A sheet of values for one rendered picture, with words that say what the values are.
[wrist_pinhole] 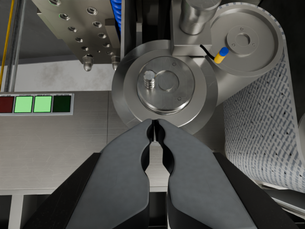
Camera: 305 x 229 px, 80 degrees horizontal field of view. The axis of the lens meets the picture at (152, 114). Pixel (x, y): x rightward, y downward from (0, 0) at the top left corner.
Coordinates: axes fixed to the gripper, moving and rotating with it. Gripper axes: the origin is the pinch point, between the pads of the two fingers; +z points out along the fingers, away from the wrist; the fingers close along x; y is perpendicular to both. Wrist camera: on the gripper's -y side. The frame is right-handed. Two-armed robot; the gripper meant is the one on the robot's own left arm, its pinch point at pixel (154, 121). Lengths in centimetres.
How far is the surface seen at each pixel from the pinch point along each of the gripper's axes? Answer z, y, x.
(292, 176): 7.9, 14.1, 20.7
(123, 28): 19.6, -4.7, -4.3
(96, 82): 227, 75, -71
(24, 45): 238, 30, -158
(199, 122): 9.8, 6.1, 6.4
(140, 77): 12.0, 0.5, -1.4
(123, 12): 21.3, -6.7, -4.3
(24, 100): 43, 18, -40
